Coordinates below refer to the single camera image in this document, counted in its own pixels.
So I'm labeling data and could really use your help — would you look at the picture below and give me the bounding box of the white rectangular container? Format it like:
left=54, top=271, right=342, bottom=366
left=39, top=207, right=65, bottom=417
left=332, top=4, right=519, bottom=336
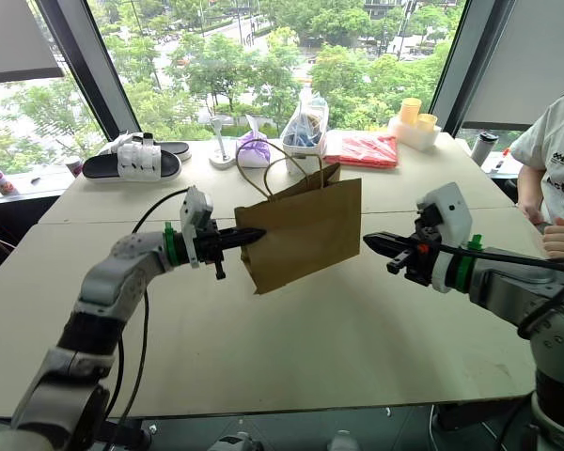
left=386, top=114, right=443, bottom=152

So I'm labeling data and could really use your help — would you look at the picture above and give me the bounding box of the white side desk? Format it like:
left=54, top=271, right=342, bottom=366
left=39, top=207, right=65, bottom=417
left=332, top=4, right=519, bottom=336
left=480, top=148, right=524, bottom=176

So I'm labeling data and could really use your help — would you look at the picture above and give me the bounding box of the clear bag with blue contents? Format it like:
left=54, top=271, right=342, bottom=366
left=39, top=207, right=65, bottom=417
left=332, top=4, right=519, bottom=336
left=280, top=87, right=331, bottom=148

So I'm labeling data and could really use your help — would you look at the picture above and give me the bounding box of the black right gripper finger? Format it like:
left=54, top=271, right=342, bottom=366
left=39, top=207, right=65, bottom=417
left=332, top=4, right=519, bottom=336
left=372, top=244, right=415, bottom=259
left=362, top=232, right=418, bottom=249

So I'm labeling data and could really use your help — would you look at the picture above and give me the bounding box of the dark window frame post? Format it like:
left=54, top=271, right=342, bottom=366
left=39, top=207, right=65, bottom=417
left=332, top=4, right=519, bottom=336
left=33, top=0, right=142, bottom=142
left=428, top=0, right=521, bottom=135

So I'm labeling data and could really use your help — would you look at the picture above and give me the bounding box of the tall pale yellow cup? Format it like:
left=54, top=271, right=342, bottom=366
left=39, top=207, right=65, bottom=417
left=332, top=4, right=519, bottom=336
left=399, top=97, right=423, bottom=127

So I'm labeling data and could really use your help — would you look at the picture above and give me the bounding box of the red packet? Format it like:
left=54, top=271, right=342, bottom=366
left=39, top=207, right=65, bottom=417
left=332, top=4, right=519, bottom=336
left=323, top=130, right=400, bottom=170

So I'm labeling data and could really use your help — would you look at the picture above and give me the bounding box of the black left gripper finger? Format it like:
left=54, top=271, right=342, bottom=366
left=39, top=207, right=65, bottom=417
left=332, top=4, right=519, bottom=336
left=219, top=226, right=268, bottom=241
left=219, top=236, right=265, bottom=249

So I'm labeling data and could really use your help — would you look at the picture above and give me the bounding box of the purple tissue pack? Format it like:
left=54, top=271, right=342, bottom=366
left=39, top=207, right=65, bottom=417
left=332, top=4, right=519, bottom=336
left=235, top=114, right=272, bottom=169

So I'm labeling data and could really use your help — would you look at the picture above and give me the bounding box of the person in white t-shirt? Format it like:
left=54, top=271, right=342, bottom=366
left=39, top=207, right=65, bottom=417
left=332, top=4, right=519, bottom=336
left=509, top=86, right=564, bottom=227

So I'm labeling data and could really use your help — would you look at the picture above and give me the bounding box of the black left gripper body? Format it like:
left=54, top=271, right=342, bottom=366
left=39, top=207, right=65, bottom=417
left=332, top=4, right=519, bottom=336
left=192, top=224, right=228, bottom=282

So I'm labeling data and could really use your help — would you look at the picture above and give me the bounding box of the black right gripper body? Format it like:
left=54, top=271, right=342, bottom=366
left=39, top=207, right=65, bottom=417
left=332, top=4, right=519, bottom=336
left=386, top=205, right=447, bottom=287

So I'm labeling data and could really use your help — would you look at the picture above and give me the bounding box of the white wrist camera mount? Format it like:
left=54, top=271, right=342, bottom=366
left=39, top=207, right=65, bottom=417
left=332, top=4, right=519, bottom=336
left=179, top=185, right=214, bottom=270
left=415, top=181, right=474, bottom=294

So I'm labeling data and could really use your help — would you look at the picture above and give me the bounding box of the white red printed can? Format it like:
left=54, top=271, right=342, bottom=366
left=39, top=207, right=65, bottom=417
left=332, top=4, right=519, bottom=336
left=0, top=164, right=21, bottom=196

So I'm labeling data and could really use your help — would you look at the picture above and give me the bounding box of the brown paper bag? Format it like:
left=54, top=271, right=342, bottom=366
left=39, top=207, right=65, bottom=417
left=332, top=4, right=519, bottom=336
left=233, top=138, right=364, bottom=296

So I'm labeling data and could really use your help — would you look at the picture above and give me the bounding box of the white stand with round base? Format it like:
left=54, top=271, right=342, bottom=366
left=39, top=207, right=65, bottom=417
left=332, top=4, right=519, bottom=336
left=208, top=117, right=237, bottom=171

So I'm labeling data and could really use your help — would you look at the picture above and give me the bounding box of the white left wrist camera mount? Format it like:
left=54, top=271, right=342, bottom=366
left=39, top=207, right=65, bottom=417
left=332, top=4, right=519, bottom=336
left=179, top=185, right=214, bottom=270

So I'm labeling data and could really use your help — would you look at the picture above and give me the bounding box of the grey rounded knob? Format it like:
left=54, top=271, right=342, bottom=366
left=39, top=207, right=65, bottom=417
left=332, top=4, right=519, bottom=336
left=219, top=431, right=265, bottom=451

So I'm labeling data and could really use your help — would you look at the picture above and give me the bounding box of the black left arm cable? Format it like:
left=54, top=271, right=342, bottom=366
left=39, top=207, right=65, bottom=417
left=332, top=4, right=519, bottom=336
left=100, top=187, right=191, bottom=451

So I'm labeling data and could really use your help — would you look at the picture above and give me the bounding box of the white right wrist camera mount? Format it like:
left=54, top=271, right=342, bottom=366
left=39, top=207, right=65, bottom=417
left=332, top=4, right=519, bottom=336
left=415, top=181, right=474, bottom=294

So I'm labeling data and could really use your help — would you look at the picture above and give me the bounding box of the grey roller blind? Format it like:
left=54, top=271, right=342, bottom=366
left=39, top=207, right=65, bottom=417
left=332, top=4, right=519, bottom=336
left=0, top=0, right=65, bottom=86
left=461, top=0, right=564, bottom=132

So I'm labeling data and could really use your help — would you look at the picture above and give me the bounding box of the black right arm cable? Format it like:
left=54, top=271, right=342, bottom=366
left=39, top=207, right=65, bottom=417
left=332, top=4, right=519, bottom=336
left=441, top=245, right=564, bottom=341

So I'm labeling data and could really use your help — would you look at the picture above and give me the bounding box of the black white slide sandal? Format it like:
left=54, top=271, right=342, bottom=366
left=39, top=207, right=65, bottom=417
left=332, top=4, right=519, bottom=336
left=81, top=142, right=183, bottom=183
left=98, top=132, right=193, bottom=162

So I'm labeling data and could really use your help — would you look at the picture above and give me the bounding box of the silver tumbler with black lid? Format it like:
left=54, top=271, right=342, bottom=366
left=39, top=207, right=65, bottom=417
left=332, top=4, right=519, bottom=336
left=469, top=131, right=500, bottom=167

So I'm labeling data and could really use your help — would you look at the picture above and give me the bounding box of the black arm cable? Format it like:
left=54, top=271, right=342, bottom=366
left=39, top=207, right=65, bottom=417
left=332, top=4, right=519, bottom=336
left=441, top=245, right=564, bottom=341
left=100, top=187, right=191, bottom=451

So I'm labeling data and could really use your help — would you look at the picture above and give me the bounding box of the white plastic basket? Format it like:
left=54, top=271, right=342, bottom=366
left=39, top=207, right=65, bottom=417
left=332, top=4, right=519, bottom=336
left=283, top=134, right=326, bottom=177

